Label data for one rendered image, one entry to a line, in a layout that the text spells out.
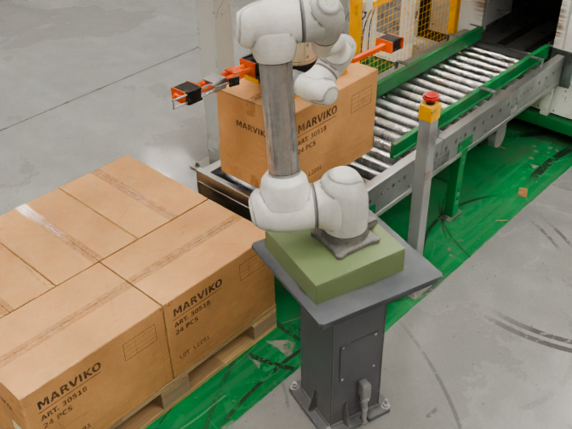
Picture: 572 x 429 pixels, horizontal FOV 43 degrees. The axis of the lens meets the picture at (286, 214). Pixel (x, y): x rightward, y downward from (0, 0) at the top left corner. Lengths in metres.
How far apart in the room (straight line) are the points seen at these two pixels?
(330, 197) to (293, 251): 0.26
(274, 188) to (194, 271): 0.71
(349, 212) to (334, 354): 0.59
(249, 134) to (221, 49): 1.20
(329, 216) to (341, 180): 0.13
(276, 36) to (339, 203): 0.58
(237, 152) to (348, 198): 0.89
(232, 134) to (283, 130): 0.85
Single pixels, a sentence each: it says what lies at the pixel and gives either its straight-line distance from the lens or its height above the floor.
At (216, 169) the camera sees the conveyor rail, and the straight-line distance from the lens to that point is 3.43.
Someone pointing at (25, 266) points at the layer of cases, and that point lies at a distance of 3.10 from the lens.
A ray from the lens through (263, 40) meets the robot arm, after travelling 2.16.
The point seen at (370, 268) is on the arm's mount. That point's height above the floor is 0.82.
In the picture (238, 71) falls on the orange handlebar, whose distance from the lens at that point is 2.86.
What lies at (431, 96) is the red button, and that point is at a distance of 3.08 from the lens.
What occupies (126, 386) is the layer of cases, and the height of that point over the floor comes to 0.28.
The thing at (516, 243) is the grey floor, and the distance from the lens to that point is 4.05.
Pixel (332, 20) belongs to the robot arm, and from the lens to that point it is 2.16.
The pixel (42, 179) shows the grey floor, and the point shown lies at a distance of 4.72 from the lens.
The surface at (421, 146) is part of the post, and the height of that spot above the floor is 0.80.
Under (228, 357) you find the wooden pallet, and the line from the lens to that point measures 3.27.
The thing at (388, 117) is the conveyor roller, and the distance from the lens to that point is 3.99.
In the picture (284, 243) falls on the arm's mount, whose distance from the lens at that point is 2.53.
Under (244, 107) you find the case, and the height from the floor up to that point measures 1.03.
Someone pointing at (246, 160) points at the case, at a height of 0.78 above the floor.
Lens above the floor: 2.38
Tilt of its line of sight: 35 degrees down
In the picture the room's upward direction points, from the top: 1 degrees counter-clockwise
